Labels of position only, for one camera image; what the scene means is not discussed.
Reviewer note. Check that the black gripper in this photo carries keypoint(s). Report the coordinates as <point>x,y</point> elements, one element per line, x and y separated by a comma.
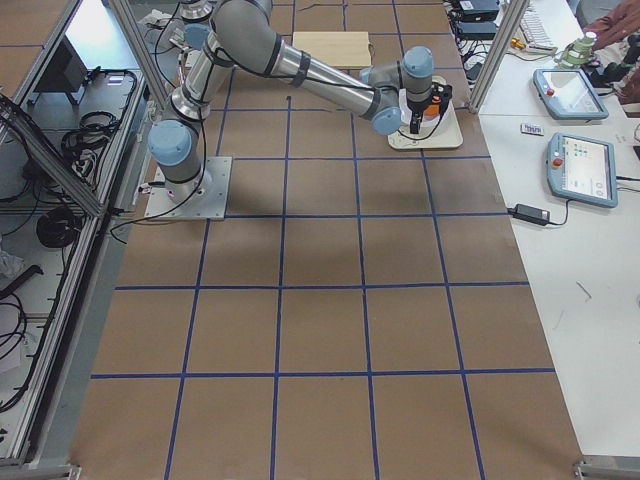
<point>415,107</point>

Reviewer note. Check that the orange mandarin fruit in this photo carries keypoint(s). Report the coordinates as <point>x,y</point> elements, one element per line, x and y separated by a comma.
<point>434,107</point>

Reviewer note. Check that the white round plate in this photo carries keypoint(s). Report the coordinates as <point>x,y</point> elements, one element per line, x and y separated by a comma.
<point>405,112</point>

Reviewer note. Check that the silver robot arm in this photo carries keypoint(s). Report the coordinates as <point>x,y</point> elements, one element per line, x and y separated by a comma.
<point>240,36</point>
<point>192,11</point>

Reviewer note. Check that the cream bear-print tray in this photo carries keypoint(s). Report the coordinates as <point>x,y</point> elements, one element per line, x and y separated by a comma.
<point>443,133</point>

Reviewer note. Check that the bamboo cutting board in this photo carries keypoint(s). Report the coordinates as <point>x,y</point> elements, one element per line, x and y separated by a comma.
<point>343,50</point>

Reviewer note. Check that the black power adapter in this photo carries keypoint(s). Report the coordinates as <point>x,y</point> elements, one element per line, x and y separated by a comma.
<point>530,214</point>

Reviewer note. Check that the far teach pendant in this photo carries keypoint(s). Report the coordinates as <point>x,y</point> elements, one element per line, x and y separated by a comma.
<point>568,95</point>

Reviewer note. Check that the teach pendant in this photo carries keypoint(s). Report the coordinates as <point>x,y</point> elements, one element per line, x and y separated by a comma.
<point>582,169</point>
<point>568,95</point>

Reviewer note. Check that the near teach pendant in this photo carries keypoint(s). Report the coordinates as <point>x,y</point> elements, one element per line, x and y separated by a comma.
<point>582,169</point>

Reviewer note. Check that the aluminium frame post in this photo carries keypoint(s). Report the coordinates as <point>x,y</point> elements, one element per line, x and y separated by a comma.
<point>508,25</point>

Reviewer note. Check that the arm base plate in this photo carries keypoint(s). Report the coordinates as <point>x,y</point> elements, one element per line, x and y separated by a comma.
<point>198,199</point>

